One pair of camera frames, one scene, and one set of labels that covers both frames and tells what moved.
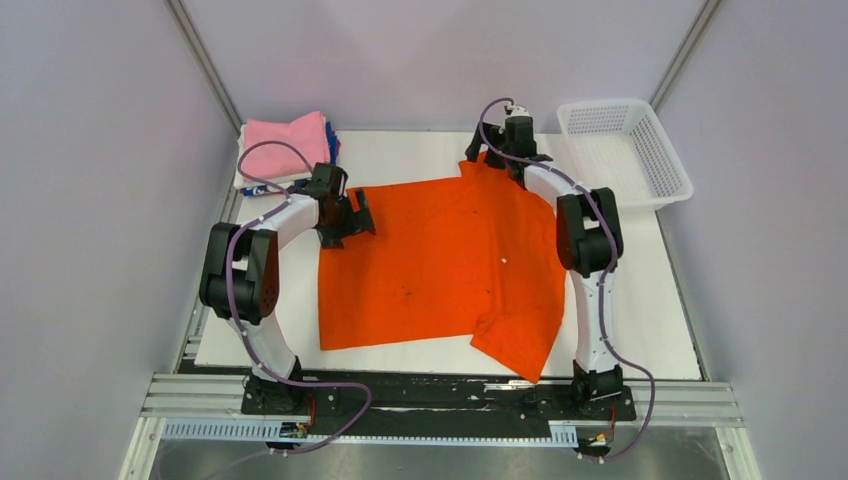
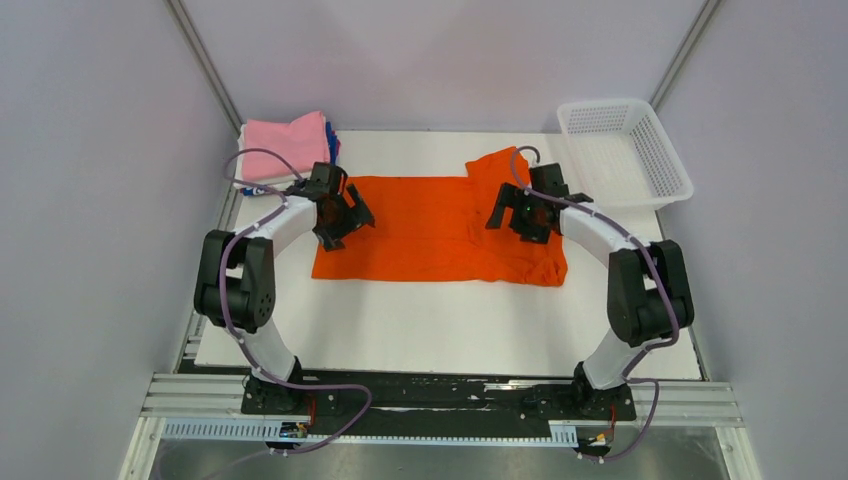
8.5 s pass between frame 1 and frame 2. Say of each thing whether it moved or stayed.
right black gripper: moved
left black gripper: stayed
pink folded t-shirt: stayed
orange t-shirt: moved
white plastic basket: stayed
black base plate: stayed
